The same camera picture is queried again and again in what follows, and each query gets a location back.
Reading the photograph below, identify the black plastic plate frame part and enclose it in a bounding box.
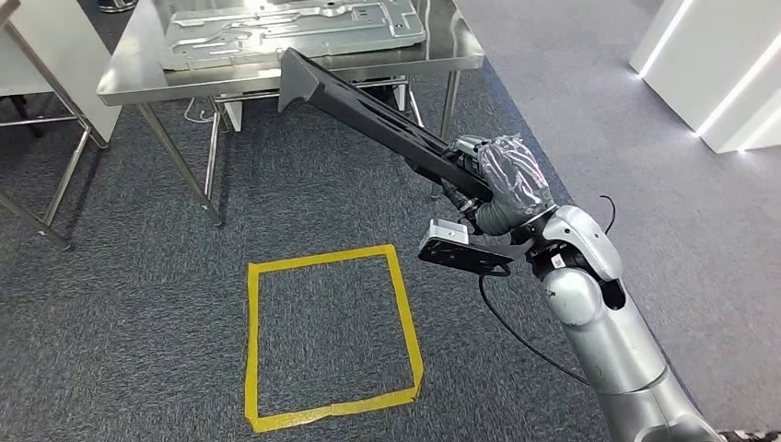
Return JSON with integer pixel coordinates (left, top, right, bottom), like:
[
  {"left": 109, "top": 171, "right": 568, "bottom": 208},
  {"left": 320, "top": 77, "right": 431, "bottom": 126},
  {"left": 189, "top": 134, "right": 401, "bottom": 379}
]
[{"left": 277, "top": 47, "right": 495, "bottom": 203}]

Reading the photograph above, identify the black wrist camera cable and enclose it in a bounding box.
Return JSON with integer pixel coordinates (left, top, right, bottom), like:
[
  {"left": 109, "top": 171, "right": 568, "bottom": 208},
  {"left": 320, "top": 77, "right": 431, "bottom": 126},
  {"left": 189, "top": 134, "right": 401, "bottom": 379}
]
[{"left": 477, "top": 274, "right": 593, "bottom": 387}]

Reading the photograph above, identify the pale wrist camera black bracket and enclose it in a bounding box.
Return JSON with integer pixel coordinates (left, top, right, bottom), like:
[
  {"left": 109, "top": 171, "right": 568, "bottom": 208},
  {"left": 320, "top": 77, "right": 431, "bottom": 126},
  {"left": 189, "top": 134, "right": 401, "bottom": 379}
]
[{"left": 418, "top": 218, "right": 532, "bottom": 277}]

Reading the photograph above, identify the white cabinet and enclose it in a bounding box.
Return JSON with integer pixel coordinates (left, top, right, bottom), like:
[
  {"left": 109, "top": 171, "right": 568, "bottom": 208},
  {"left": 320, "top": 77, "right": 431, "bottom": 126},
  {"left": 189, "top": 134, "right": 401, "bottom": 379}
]
[{"left": 0, "top": 0, "right": 123, "bottom": 145}]

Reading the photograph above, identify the stamped grey metal panel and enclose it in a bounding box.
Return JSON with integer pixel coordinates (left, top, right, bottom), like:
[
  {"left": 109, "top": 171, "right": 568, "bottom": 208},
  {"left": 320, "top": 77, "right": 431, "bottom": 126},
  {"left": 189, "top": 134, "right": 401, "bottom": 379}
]
[{"left": 159, "top": 0, "right": 427, "bottom": 73}]

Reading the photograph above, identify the white lit display counter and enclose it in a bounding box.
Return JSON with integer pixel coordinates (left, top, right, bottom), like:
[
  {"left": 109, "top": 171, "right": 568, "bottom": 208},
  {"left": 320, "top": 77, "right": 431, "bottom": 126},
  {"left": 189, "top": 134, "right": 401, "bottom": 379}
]
[{"left": 628, "top": 0, "right": 781, "bottom": 155}]

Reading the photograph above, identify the stainless steel workbench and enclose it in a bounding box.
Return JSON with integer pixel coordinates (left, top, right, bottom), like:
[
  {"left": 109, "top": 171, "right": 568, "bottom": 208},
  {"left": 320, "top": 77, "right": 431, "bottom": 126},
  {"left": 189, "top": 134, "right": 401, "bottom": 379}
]
[{"left": 96, "top": 0, "right": 486, "bottom": 228}]

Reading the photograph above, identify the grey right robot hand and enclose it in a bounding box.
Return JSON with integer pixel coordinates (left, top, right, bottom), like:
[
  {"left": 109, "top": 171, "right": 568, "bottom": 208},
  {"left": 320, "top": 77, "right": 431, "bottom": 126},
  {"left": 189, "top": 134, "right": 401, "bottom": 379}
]
[{"left": 442, "top": 134, "right": 557, "bottom": 232}]

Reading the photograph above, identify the steel side table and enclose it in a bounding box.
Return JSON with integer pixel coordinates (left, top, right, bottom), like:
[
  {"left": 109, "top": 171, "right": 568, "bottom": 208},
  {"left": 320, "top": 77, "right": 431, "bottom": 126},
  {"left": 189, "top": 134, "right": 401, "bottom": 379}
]
[{"left": 0, "top": 0, "right": 111, "bottom": 252}]

